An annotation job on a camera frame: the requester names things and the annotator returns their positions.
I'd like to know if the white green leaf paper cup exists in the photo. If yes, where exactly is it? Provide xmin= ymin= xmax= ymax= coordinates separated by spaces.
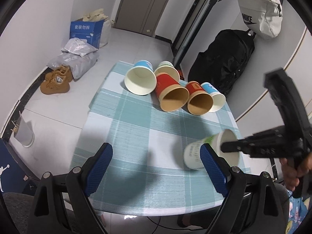
xmin=182 ymin=128 xmax=241 ymax=171

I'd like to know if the small blue paper cup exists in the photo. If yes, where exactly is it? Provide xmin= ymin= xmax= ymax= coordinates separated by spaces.
xmin=201 ymin=82 xmax=226 ymax=113

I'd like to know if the small red paper cup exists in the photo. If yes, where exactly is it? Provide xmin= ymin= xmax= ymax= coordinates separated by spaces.
xmin=186 ymin=81 xmax=214 ymax=116

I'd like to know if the large red paper cup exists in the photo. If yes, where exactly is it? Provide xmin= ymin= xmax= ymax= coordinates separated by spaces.
xmin=155 ymin=72 xmax=189 ymax=112

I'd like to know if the large blue paper cup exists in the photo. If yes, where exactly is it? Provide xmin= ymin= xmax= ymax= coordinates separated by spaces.
xmin=124 ymin=60 xmax=157 ymax=96

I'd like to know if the rear white green paper cup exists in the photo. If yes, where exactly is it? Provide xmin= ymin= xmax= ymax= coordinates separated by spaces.
xmin=154 ymin=61 xmax=180 ymax=82

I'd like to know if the right hand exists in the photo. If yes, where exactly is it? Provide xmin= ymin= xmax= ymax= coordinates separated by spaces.
xmin=279 ymin=153 xmax=312 ymax=191

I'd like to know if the blue Jordan shoe box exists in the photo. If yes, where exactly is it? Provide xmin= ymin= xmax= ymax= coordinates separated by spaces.
xmin=0 ymin=139 xmax=37 ymax=196

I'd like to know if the white waste bin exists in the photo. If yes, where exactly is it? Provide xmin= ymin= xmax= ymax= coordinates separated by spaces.
xmin=13 ymin=116 xmax=34 ymax=148

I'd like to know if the teal plaid tablecloth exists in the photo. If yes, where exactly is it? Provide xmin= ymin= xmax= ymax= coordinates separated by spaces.
xmin=71 ymin=62 xmax=239 ymax=216

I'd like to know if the black backpack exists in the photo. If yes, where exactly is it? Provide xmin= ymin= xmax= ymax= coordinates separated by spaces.
xmin=188 ymin=29 xmax=256 ymax=96

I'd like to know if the near brown suede shoe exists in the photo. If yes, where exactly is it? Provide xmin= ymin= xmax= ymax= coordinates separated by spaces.
xmin=40 ymin=75 xmax=70 ymax=95

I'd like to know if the brown suede shoe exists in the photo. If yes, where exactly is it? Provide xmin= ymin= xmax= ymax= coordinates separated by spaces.
xmin=40 ymin=75 xmax=70 ymax=95
xmin=45 ymin=65 xmax=73 ymax=82

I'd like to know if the white Nike waist bag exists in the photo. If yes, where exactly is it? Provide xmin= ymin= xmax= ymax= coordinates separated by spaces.
xmin=238 ymin=0 xmax=284 ymax=39

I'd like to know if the far brown suede shoe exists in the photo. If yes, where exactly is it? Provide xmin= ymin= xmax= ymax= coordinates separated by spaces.
xmin=45 ymin=65 xmax=73 ymax=82

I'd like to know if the lower grey plastic parcel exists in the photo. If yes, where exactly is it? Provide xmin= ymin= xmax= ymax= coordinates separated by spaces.
xmin=47 ymin=52 xmax=99 ymax=80

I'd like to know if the grey plastic parcel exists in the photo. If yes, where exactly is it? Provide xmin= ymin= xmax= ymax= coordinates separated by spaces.
xmin=47 ymin=52 xmax=99 ymax=80
xmin=61 ymin=37 xmax=98 ymax=57

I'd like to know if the upper grey plastic parcel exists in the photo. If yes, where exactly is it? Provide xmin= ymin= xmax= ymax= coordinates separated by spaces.
xmin=61 ymin=37 xmax=98 ymax=57

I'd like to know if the black metal rack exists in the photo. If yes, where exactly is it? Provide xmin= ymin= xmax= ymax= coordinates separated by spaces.
xmin=171 ymin=0 xmax=221 ymax=68

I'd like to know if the blue cardboard box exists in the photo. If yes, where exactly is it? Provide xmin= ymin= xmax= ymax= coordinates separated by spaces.
xmin=70 ymin=20 xmax=103 ymax=49

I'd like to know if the beige tote bag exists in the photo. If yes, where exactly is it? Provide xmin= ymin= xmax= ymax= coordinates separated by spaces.
xmin=82 ymin=9 xmax=115 ymax=48

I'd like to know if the grey brown door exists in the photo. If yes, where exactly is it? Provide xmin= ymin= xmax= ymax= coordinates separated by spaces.
xmin=115 ymin=0 xmax=168 ymax=36

